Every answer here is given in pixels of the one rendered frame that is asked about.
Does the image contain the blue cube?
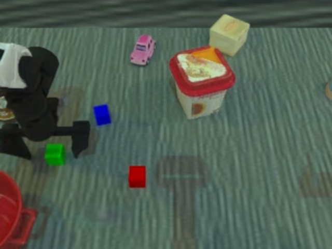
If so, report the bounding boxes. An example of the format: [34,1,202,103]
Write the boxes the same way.
[93,104,113,127]

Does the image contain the green cube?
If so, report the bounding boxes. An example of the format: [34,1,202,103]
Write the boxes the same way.
[44,143,66,167]

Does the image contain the red cube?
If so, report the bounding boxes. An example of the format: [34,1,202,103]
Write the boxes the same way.
[128,165,147,188]

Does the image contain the round brown white object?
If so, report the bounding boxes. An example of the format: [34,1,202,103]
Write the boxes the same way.
[0,96,16,121]

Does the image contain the red plastic basin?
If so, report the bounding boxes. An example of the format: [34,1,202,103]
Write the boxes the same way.
[0,170,37,247]

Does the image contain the pink toy car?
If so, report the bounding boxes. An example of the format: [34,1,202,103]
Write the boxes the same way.
[130,34,157,66]

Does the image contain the red-lidded white food tub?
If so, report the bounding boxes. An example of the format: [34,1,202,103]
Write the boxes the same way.
[169,46,236,120]

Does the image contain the cream cube box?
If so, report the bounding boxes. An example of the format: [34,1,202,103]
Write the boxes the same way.
[209,14,251,57]

